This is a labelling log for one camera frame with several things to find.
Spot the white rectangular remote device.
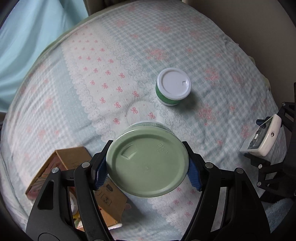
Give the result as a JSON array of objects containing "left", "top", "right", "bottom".
[{"left": 240, "top": 114, "right": 281, "bottom": 157}]

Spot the cardboard box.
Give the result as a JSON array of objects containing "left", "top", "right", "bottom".
[{"left": 25, "top": 147, "right": 127, "bottom": 231}]

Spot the light green lidded jar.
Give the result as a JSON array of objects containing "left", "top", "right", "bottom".
[{"left": 106, "top": 121, "right": 190, "bottom": 198}]

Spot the white pill bottle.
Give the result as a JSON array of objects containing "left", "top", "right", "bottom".
[{"left": 69, "top": 192, "right": 78, "bottom": 216}]

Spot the green jar white lid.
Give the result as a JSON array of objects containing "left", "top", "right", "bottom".
[{"left": 156, "top": 68, "right": 192, "bottom": 106}]

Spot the patterned bed sheet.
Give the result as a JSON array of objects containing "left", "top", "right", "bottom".
[{"left": 1, "top": 1, "right": 278, "bottom": 230}]

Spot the light blue hanging cloth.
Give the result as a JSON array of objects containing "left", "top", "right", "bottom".
[{"left": 1, "top": 1, "right": 88, "bottom": 113}]

